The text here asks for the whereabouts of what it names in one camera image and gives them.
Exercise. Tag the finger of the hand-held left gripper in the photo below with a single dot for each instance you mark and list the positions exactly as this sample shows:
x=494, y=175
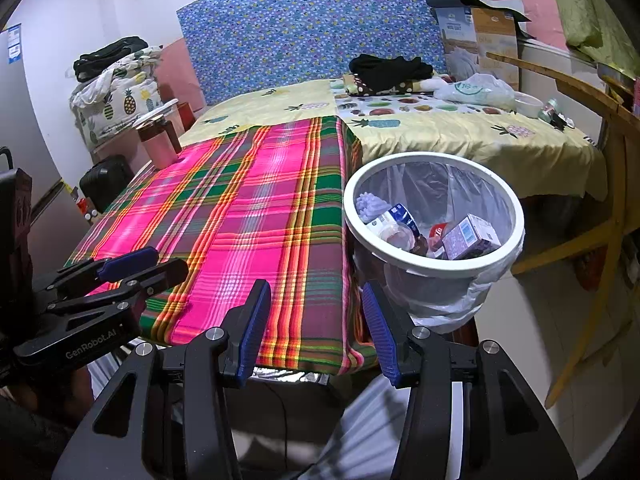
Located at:
x=125, y=262
x=165, y=272

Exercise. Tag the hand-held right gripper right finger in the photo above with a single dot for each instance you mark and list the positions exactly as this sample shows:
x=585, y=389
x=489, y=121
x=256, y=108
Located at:
x=382, y=335

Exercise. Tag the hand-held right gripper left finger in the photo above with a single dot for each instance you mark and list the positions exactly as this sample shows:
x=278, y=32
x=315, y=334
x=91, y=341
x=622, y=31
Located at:
x=252, y=335

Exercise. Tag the white rimmed bin with bag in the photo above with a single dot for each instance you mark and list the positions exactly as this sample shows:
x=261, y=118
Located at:
x=435, y=300

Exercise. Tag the white yogurt cup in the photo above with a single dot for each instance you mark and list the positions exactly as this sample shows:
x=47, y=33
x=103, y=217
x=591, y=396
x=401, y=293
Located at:
x=397, y=237

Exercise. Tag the red label plastic bottle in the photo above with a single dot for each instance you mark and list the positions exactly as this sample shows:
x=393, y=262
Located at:
x=437, y=232

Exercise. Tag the white blue carton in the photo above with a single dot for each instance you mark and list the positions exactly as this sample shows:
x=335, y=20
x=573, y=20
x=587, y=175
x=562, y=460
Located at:
x=395, y=216

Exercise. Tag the purple milk carton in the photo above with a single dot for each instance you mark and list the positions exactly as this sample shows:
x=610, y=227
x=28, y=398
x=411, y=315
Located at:
x=470, y=240

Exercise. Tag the white fluffy cloth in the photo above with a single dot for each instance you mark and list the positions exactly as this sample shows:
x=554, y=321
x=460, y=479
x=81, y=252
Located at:
x=372, y=206

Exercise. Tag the person's left forearm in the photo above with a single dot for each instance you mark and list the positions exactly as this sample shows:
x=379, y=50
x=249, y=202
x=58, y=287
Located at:
x=35, y=440

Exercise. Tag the small red white bottles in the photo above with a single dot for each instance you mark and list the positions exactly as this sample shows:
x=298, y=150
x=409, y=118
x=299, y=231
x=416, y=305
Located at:
x=86, y=210

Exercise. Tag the person's grey trousers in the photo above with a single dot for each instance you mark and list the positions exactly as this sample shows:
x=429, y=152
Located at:
x=370, y=410

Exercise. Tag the black suitcase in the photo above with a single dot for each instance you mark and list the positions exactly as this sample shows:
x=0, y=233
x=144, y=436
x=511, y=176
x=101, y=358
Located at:
x=105, y=182

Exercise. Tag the pink green plaid tablecloth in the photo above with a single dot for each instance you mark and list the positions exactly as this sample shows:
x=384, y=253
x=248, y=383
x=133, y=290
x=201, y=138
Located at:
x=240, y=220

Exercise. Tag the pink thermos cup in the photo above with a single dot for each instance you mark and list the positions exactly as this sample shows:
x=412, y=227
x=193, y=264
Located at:
x=157, y=147

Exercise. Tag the pineapple print quilt pile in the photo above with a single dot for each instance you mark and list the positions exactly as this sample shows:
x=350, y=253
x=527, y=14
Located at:
x=115, y=105

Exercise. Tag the pink bin with white rim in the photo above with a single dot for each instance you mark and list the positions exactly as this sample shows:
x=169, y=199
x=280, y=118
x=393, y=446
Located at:
x=165, y=108

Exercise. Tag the grey refrigerator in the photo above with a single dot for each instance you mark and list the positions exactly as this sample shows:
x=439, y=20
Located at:
x=25, y=120

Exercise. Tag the black clothes on quilt pile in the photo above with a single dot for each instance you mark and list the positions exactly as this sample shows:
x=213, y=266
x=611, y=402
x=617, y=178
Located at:
x=110, y=55

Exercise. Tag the yellow pineapple bedsheet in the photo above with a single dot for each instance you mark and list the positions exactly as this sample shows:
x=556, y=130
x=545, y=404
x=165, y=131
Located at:
x=500, y=155

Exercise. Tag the white fruit print cloth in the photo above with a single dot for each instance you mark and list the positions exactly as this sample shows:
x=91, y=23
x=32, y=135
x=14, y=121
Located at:
x=400, y=105

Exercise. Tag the brown polka dot cloth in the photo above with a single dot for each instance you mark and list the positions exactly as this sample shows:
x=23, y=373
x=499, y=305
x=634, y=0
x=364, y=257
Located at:
x=365, y=89

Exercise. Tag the white plastic bag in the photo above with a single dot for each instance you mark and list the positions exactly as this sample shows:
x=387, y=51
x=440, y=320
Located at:
x=475, y=91

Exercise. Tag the black garment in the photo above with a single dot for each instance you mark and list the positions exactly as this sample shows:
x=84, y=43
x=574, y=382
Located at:
x=385, y=67

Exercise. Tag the white bowl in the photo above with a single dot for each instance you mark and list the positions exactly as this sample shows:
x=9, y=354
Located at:
x=527, y=105

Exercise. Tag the small green jar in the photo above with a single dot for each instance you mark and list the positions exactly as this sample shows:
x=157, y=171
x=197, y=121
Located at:
x=547, y=110

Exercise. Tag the small black object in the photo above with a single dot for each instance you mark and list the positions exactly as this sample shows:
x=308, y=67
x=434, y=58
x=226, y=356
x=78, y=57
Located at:
x=562, y=121

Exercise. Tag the blue floral headboard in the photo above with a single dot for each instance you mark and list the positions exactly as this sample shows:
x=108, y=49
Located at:
x=310, y=25

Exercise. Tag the blue printed carton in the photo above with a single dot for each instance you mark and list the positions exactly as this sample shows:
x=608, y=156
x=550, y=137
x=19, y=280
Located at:
x=457, y=40

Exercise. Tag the brown cardboard box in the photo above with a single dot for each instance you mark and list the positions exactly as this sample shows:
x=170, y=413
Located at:
x=497, y=45

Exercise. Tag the black roll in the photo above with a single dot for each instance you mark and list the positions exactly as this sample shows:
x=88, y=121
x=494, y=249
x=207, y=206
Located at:
x=450, y=1

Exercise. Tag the metal pot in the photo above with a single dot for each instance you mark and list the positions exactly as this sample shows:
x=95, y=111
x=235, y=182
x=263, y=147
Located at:
x=620, y=72

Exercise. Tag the green cloth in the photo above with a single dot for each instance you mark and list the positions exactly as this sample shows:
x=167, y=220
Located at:
x=585, y=15

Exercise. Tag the wooden chair frame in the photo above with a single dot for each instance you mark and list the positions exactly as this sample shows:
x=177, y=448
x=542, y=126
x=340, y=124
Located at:
x=617, y=170

